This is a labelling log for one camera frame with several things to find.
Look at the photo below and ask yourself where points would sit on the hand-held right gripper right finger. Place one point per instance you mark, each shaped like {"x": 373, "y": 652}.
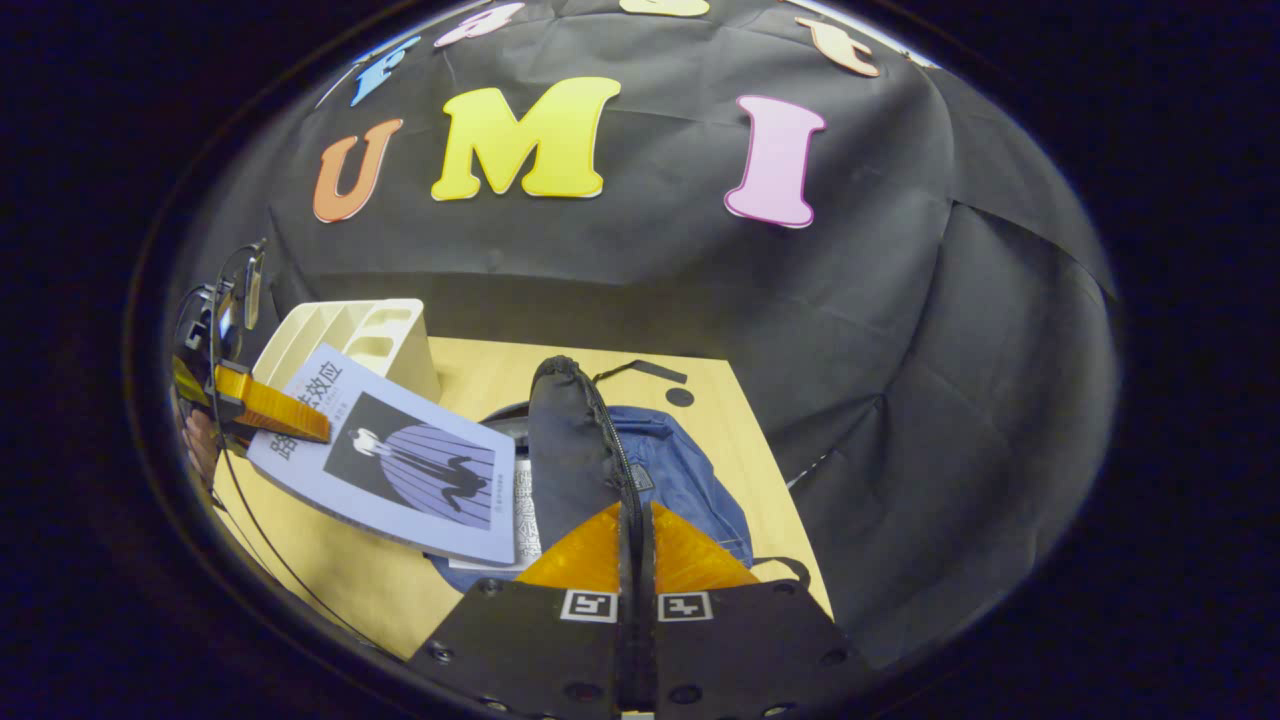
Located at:
{"x": 750, "y": 650}

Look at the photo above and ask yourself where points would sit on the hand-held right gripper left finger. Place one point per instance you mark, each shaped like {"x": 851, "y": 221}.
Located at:
{"x": 530, "y": 650}

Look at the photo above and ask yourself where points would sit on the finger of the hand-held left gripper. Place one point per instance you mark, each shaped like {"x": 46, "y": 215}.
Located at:
{"x": 275, "y": 408}

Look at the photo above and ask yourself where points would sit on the white bookshelf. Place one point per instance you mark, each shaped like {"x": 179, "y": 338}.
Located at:
{"x": 400, "y": 350}

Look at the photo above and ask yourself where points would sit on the lavender illustrated cover book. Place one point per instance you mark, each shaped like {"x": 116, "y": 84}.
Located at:
{"x": 400, "y": 470}

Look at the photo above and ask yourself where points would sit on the white cover book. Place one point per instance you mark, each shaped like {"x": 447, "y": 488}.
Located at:
{"x": 527, "y": 510}

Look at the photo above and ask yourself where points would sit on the blue schoolbag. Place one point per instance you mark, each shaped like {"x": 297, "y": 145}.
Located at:
{"x": 680, "y": 470}

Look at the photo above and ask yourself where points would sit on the black round table disc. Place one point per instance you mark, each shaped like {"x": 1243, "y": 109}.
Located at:
{"x": 680, "y": 397}

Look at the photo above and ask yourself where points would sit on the black backdrop cloth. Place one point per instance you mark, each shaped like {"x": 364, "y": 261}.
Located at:
{"x": 650, "y": 250}

